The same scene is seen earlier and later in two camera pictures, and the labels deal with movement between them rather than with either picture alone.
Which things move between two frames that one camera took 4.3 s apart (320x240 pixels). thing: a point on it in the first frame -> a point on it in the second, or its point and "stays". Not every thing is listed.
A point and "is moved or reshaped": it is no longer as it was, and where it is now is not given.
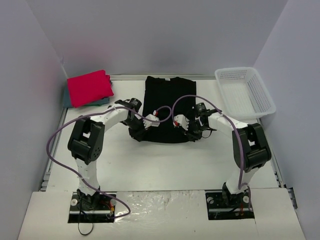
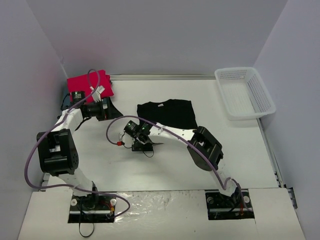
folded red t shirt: x=88 y=88 stays
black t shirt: x=160 y=92 is moved or reshaped
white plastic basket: x=243 y=94 stays
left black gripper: x=136 y=132 -> x=106 y=109
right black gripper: x=191 y=133 -> x=141 y=146
